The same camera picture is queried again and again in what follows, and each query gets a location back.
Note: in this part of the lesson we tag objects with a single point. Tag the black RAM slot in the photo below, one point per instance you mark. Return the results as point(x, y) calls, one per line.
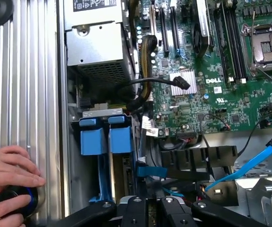
point(239, 47)
point(233, 47)
point(244, 47)

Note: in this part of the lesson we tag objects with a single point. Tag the person's left hand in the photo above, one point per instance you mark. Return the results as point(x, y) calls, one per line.
point(5, 165)

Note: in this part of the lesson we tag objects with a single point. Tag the open grey PC case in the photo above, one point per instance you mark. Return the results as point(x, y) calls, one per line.
point(230, 139)

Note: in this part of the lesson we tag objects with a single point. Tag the black expansion slot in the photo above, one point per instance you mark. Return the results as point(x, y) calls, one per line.
point(164, 28)
point(175, 28)

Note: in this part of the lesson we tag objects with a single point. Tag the green Dell motherboard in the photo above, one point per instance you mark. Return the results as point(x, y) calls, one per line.
point(221, 106)

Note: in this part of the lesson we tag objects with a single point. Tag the black finned plastic bracket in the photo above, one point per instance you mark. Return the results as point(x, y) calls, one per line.
point(185, 165)

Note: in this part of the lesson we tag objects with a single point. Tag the CPU socket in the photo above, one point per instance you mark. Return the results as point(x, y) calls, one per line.
point(268, 47)

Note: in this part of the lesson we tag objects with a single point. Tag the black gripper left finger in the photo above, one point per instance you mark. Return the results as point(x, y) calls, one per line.
point(135, 212)

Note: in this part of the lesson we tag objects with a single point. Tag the white barcode tag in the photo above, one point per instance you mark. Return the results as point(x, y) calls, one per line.
point(147, 122)
point(154, 132)

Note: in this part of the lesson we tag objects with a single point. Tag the grey power supply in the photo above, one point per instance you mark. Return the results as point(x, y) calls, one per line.
point(93, 47)

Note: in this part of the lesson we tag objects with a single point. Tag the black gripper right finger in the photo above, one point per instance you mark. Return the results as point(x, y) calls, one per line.
point(171, 212)

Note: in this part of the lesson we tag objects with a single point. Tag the grey metal drive cage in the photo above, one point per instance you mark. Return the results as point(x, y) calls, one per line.
point(261, 201)

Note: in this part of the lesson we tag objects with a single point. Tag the white expansion slot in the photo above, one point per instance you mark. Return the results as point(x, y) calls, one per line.
point(153, 21)

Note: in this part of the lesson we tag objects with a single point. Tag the white plastic plug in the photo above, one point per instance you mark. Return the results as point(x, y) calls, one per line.
point(101, 106)

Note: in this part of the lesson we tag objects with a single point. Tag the silver chipset heat sink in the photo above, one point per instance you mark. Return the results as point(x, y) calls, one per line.
point(193, 91)

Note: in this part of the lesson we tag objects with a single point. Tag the blue drive caddies in bay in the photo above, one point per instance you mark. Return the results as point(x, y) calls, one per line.
point(102, 112)

